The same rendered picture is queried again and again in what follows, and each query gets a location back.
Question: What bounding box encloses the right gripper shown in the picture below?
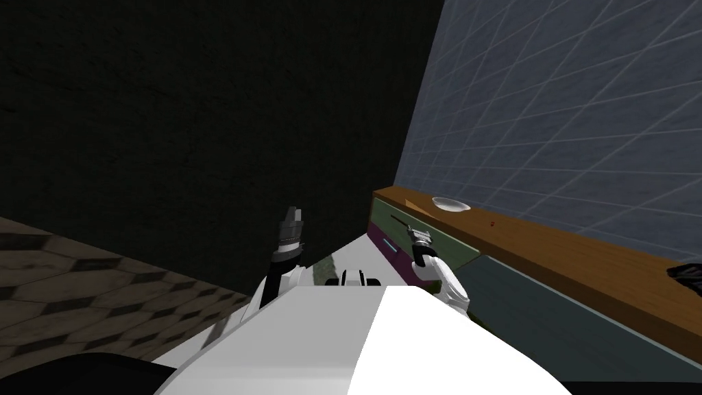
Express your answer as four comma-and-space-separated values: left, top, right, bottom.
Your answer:
406, 224, 435, 248

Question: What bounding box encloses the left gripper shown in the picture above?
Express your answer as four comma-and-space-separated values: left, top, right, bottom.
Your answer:
276, 206, 306, 249

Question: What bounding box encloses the purple drawer front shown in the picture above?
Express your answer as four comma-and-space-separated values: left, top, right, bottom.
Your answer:
365, 221, 426, 287

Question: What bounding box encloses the green drawer front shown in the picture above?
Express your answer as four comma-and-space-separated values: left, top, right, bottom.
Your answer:
371, 197, 481, 271

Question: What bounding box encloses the white shallow bowl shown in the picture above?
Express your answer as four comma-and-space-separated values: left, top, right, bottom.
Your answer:
431, 195, 472, 215

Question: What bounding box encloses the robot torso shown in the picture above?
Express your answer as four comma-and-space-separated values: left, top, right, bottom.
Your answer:
153, 268, 574, 395

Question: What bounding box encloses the dark teal cupboard door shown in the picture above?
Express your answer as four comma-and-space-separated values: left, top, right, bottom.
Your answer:
454, 254, 702, 381

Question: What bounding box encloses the black rounded object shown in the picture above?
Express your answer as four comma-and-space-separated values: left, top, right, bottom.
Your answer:
666, 263, 702, 289

